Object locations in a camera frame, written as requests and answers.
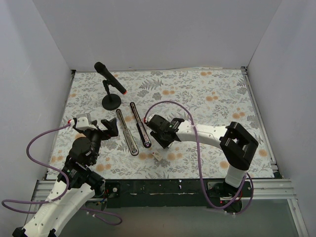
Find floral patterned table mat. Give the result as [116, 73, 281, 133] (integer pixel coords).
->
[45, 68, 275, 180]

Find staple box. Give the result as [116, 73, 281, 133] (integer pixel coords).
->
[152, 151, 163, 161]

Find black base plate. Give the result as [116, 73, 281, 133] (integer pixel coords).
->
[76, 179, 252, 210]

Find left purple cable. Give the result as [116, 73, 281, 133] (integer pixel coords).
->
[1, 123, 123, 225]

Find grey black stapler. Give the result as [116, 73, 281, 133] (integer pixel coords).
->
[116, 109, 139, 156]

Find black microphone stand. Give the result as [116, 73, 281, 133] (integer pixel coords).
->
[102, 80, 121, 111]

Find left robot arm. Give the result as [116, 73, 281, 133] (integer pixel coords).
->
[12, 114, 119, 237]

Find black microphone orange tip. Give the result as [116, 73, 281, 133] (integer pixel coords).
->
[94, 62, 127, 94]

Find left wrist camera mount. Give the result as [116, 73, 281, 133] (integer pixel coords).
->
[68, 113, 97, 131]

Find aluminium frame rail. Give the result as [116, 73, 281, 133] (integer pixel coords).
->
[31, 179, 296, 201]

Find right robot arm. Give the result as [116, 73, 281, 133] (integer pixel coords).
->
[145, 115, 258, 196]

